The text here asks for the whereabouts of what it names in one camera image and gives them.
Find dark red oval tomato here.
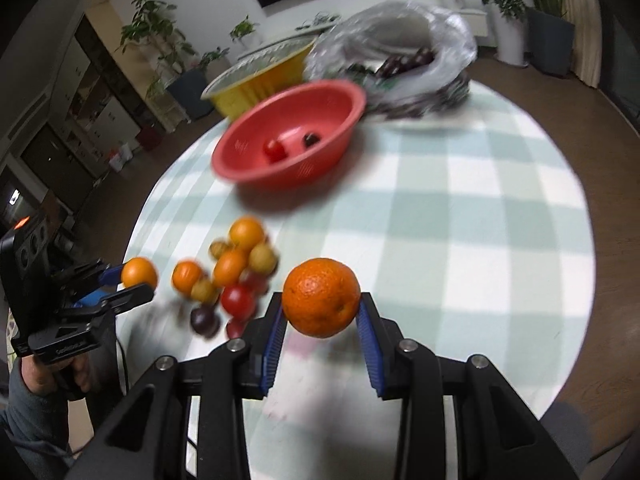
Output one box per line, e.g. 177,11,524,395
226,318,248,339

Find dark purple plum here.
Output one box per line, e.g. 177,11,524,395
190,306,220,338

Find brown speckled fruit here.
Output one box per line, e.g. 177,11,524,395
190,278,220,307

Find small reddish fruit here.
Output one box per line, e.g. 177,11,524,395
240,269,269,297

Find oval orange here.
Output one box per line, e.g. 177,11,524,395
213,248,247,288

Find large orange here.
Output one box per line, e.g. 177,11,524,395
281,258,361,339

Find grey sleeved left forearm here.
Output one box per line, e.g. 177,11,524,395
1,359,73,479

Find person's left hand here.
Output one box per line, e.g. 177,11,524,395
20,354,92,396

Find brown round fruit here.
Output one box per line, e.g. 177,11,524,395
248,243,279,275

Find brown longan fruit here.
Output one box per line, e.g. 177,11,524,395
208,238,231,261

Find round orange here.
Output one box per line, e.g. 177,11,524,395
228,216,266,252

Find green checked tablecloth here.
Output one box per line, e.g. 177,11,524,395
117,84,596,471

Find large potted plant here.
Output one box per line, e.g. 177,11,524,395
120,0,213,120

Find red plastic colander bowl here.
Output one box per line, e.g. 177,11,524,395
212,79,367,190

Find yellow foil tray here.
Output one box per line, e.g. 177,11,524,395
201,37,316,122

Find dark plums in bag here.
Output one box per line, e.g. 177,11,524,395
375,47,436,79

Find clear plastic bag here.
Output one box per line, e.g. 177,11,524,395
304,1,477,119

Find dark pot plant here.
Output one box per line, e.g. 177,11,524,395
526,0,575,77

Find white potted plant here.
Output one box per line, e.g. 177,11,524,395
480,0,528,68

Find black camera box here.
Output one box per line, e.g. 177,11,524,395
1,211,50,304

